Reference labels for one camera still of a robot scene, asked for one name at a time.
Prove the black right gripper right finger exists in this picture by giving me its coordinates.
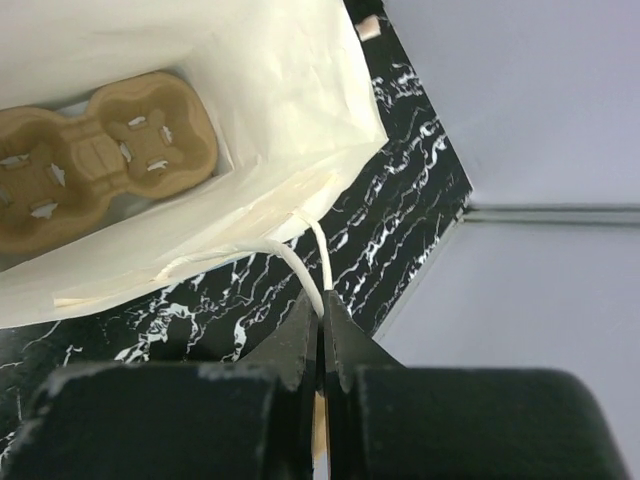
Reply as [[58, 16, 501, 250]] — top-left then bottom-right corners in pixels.
[[322, 291, 629, 479]]

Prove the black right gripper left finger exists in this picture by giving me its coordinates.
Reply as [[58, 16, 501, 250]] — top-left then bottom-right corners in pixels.
[[4, 294, 317, 479]]

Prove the brown cup carrier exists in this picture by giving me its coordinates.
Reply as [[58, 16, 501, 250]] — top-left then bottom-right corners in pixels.
[[1, 72, 218, 269]]

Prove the blue white paper bag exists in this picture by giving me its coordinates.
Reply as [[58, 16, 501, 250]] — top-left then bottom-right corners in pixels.
[[1, 1, 387, 327]]

